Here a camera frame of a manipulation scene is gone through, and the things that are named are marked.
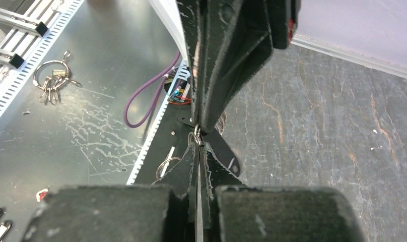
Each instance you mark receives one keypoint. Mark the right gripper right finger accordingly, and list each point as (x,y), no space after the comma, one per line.
(241,213)

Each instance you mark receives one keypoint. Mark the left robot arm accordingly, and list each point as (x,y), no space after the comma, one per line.
(168,12)

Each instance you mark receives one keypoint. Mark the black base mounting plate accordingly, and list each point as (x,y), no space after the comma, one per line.
(170,141)

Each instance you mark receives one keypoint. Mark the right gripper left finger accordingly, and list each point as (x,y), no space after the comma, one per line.
(163,211)

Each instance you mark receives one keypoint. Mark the black key tag right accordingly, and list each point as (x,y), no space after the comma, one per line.
(4,228)

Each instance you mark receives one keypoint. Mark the aluminium frame rail front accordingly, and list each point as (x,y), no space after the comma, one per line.
(349,56)

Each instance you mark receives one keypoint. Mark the red key tag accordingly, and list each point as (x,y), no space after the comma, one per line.
(41,194)

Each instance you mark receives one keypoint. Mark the white slotted cable duct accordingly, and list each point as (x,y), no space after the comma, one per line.
(181,71)

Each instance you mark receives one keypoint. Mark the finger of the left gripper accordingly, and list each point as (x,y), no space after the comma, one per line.
(208,28)
(237,39)

